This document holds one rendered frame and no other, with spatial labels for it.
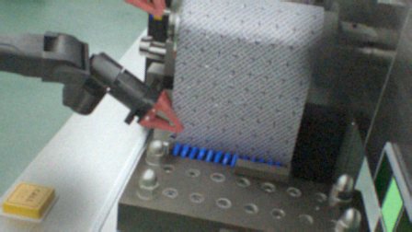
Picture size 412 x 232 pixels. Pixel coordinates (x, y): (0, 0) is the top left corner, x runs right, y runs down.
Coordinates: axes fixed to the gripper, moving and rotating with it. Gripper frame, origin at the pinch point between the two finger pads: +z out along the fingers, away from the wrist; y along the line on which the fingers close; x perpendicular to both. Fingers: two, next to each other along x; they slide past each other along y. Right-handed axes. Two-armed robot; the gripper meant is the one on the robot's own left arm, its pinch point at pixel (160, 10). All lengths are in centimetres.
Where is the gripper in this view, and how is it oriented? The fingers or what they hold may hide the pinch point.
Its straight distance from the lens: 90.4
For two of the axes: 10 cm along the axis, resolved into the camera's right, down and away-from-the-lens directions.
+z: 6.5, 7.4, 1.5
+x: 7.3, -5.6, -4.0
